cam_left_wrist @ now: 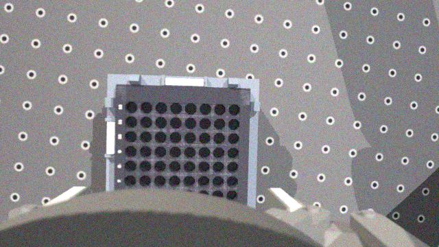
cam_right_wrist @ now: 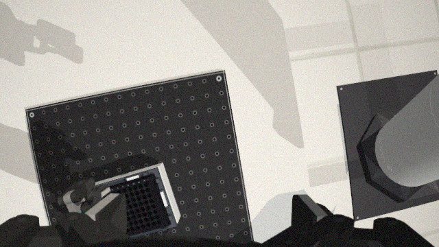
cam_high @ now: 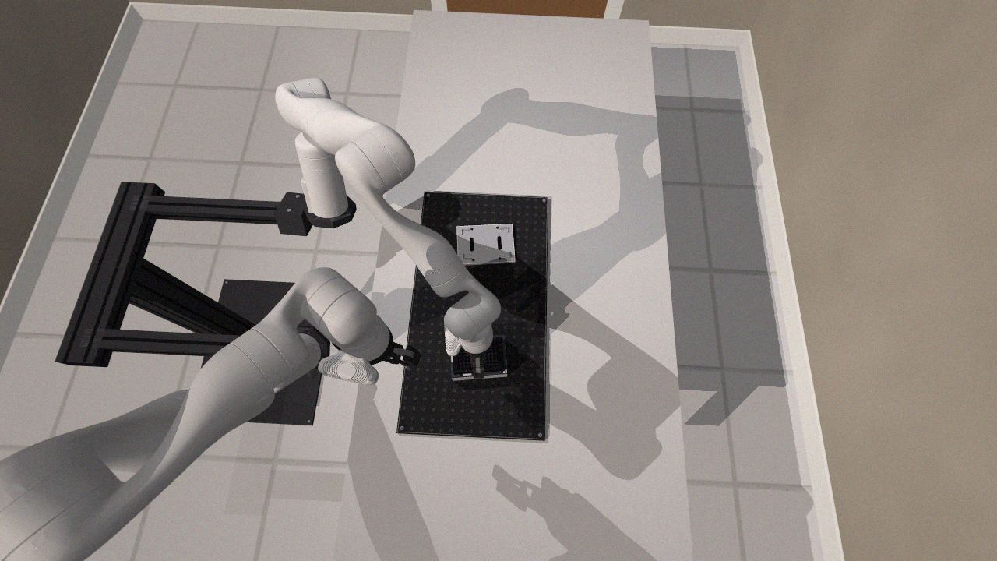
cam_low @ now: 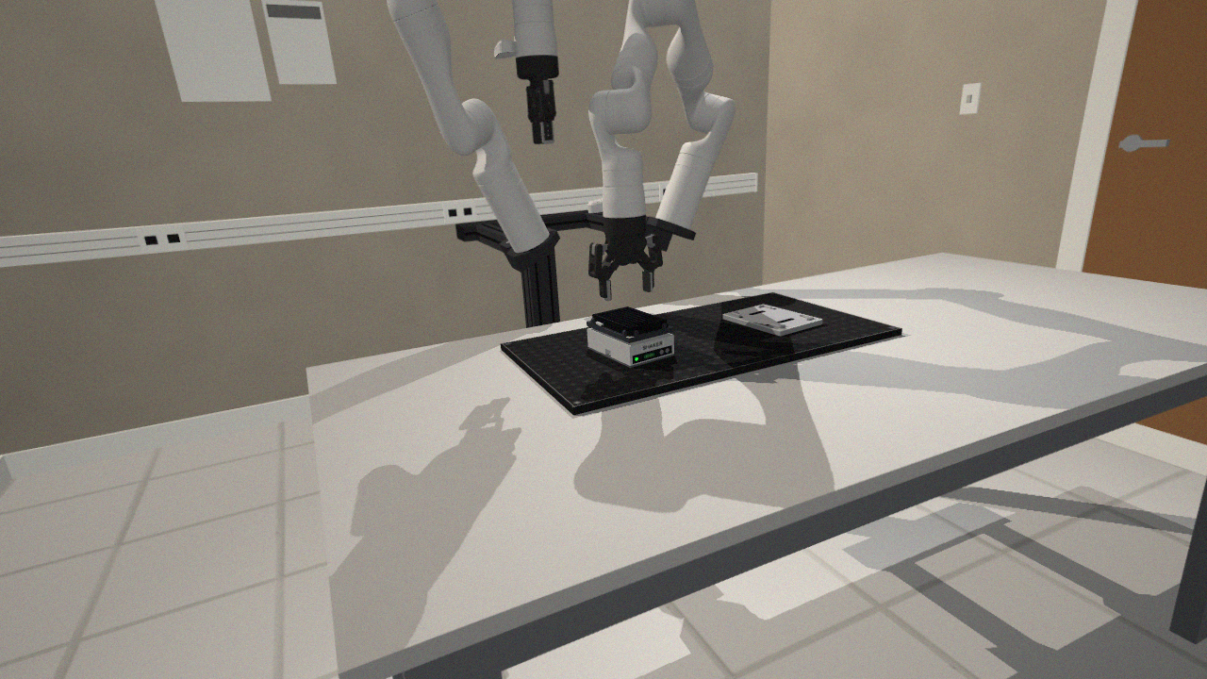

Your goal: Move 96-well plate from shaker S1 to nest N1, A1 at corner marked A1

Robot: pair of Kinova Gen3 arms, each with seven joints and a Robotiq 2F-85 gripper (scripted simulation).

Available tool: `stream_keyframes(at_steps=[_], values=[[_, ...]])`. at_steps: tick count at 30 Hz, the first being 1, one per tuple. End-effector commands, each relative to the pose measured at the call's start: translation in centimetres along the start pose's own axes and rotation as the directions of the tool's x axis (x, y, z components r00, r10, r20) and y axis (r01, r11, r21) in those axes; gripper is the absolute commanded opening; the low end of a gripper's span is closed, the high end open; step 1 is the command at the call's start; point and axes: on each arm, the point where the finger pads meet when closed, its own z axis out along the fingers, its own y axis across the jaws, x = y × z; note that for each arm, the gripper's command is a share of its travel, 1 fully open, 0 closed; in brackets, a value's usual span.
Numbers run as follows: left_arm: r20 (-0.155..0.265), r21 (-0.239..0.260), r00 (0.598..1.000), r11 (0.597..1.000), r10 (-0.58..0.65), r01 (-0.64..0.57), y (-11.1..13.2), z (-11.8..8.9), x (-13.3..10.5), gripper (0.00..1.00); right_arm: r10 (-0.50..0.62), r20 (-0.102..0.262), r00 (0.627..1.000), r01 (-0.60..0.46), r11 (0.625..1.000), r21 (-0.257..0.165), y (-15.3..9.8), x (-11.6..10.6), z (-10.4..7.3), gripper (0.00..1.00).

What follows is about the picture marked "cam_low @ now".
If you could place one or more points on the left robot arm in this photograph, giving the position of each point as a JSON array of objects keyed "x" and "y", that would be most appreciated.
[{"x": 629, "y": 111}]

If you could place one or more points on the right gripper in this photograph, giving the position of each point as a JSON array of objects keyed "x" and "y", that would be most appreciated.
[{"x": 539, "y": 68}]

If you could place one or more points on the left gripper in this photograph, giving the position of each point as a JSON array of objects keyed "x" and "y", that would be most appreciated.
[{"x": 624, "y": 243}]

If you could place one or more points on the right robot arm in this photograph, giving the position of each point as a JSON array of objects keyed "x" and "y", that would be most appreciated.
[{"x": 426, "y": 37}]

